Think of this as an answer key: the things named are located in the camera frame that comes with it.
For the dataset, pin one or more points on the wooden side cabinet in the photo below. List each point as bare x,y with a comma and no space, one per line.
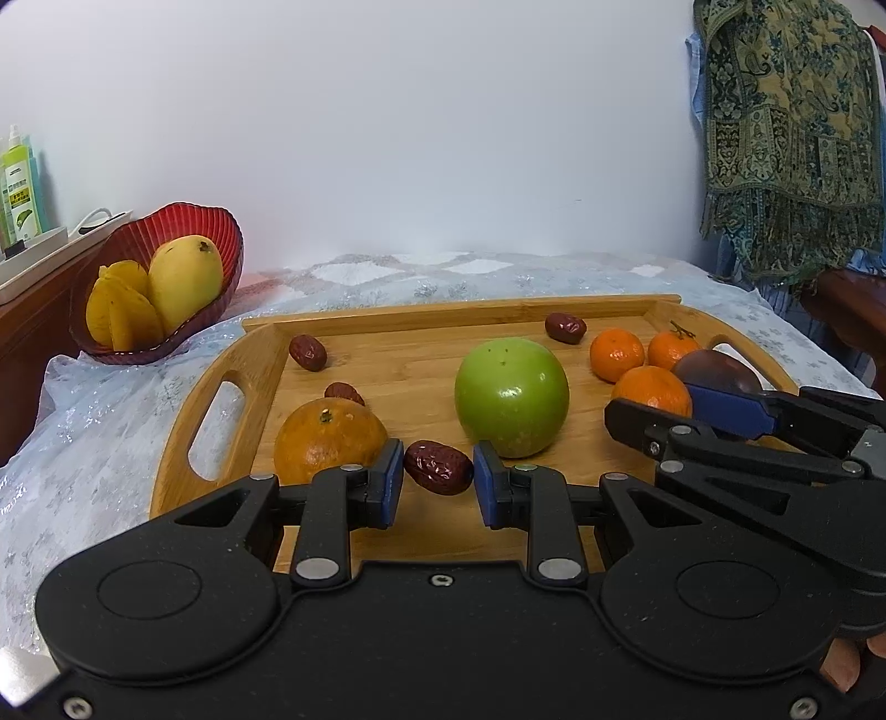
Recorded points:
35,328

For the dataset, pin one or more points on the bamboo serving tray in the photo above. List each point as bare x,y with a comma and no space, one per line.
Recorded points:
403,360

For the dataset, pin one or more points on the red glass fruit bowl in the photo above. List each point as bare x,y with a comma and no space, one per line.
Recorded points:
138,240

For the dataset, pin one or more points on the dark purple plum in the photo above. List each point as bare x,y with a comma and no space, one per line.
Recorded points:
713,369

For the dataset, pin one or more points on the stemmed small mandarin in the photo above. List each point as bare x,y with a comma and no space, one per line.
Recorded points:
669,346

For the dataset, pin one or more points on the snowflake sheer tablecloth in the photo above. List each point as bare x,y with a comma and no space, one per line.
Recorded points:
87,470

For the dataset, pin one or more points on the large dull orange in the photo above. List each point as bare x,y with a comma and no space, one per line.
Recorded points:
325,433

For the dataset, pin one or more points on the operator right hand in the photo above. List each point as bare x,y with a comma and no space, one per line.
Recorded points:
842,665

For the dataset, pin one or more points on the checkered grey white blanket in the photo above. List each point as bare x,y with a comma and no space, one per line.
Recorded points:
355,281

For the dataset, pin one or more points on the green apple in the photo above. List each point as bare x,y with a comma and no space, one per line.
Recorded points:
513,393

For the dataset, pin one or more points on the green patterned fringed shawl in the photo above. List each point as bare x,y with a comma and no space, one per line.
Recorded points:
793,129

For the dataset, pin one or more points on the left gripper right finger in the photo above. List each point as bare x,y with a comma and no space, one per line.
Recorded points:
536,500

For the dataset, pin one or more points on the white rectangular dish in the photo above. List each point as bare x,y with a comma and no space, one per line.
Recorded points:
43,256

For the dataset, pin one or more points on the blue cloth behind shawl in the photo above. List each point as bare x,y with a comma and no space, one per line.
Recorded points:
866,262

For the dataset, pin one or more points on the green lotion bottle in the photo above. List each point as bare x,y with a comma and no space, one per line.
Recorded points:
20,193

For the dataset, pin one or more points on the yellow mango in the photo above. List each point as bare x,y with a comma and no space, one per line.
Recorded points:
184,276

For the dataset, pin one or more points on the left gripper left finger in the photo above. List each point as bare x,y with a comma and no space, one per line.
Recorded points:
336,503

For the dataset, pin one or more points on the wooden bench right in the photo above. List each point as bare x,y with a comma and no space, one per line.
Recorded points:
854,306

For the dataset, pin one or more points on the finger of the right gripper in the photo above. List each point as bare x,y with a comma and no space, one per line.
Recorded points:
818,421
664,436

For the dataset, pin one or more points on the red date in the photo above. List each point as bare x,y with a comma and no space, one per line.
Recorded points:
565,328
346,391
308,352
439,468

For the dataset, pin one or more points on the yellow starfruit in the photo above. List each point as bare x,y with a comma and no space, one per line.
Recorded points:
119,315

